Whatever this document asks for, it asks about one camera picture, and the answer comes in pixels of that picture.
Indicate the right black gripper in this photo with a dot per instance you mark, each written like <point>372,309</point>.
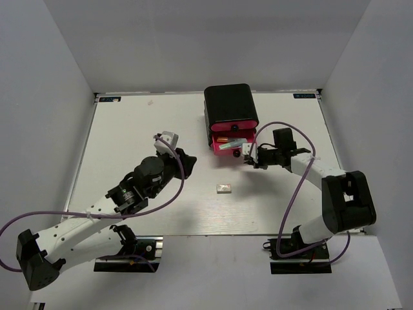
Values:
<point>260,165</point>

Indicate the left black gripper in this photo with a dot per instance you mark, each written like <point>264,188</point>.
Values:
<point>189,163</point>

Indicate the green highlighter pen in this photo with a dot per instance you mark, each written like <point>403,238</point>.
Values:
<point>226,146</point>

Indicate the pink drawer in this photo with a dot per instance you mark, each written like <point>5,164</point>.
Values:
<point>248,134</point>
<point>233,126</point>

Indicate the white staples box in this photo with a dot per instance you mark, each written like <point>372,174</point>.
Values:
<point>223,188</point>

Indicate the light blue glue stick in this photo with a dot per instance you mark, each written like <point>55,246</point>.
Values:
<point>239,141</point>

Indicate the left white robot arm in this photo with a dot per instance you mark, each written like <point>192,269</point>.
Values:
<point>44,255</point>

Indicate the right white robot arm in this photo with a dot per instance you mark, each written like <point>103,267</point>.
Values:
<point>346,201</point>

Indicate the right blue table label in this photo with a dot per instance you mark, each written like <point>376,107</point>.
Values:
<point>304,96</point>

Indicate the blue table label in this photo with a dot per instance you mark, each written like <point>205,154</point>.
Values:
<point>304,96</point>
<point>110,99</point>

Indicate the black drawer cabinet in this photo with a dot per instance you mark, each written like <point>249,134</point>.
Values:
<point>230,105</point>

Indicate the left blue table label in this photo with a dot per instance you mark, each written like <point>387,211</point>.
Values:
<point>110,99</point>

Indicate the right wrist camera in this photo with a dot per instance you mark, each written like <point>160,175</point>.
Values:
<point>250,153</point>

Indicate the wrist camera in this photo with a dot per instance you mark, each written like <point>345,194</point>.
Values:
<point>250,153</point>
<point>166,143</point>

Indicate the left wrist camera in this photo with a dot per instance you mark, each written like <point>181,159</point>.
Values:
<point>166,143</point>

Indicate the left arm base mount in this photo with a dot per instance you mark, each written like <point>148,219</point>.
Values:
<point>136,254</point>

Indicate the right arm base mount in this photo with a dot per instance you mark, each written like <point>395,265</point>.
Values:
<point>314,261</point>

